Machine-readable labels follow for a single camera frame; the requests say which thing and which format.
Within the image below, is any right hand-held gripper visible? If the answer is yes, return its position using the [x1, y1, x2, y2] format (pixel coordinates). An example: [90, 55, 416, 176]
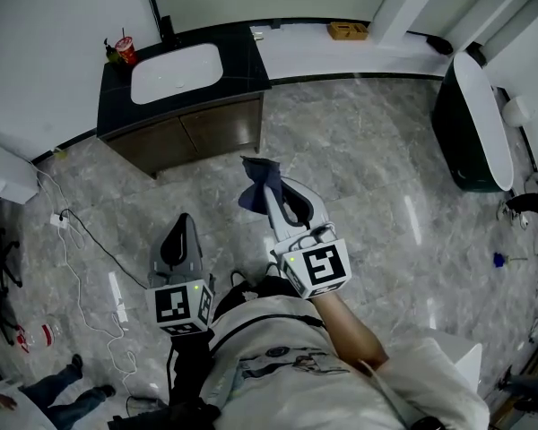
[261, 176, 353, 301]

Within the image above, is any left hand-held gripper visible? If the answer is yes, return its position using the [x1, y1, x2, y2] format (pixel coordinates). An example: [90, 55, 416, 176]
[144, 212, 217, 338]

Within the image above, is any blue wiping cloth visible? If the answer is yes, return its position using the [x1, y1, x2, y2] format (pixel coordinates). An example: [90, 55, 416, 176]
[238, 155, 283, 217]

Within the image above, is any brown wooden cabinet door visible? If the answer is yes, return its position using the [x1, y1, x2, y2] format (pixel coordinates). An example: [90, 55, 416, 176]
[178, 98, 263, 157]
[104, 116, 199, 175]

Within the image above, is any person's right forearm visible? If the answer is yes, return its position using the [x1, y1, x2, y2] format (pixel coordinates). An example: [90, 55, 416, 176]
[310, 290, 390, 370]

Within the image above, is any person's black-sleeved left forearm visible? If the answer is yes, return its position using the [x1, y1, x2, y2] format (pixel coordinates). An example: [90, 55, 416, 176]
[167, 328, 215, 408]

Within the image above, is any dark wooden vanity cabinet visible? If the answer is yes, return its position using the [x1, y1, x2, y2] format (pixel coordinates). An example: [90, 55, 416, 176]
[96, 24, 273, 181]

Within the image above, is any black vanity countertop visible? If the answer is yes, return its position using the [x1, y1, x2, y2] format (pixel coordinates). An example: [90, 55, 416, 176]
[96, 24, 273, 141]

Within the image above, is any plastic bottle red label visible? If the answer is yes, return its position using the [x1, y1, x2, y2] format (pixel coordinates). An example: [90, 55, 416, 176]
[16, 322, 56, 354]

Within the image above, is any black office chair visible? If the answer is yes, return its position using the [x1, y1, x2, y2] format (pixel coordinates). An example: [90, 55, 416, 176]
[0, 225, 24, 349]

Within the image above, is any person's white shirt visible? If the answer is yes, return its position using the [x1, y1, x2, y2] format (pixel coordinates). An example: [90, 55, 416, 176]
[201, 279, 490, 430]

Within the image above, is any white sink basin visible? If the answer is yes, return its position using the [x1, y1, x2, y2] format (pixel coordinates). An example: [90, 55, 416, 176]
[130, 42, 223, 106]

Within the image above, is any brown cardboard box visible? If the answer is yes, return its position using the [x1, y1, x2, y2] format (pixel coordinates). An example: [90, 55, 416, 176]
[326, 21, 370, 42]

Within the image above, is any white water dispenser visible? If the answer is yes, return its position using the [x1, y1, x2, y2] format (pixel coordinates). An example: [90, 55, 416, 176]
[0, 133, 41, 206]

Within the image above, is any black and white bathtub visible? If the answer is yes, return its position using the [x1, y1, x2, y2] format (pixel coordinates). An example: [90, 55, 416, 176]
[430, 51, 516, 194]

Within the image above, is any red paper cup with straw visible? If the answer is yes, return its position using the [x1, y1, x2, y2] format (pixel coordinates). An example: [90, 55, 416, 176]
[114, 26, 139, 67]

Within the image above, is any green soap pump bottle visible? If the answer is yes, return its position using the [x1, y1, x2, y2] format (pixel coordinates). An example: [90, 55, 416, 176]
[102, 38, 123, 65]

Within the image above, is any black faucet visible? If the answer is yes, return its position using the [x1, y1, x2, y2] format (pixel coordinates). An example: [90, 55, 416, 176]
[159, 13, 181, 45]

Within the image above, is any white round fixture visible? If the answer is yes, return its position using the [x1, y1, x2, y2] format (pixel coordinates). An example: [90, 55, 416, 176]
[501, 96, 533, 127]

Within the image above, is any white power strip with cable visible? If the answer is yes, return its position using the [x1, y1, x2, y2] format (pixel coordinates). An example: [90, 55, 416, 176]
[35, 167, 138, 394]

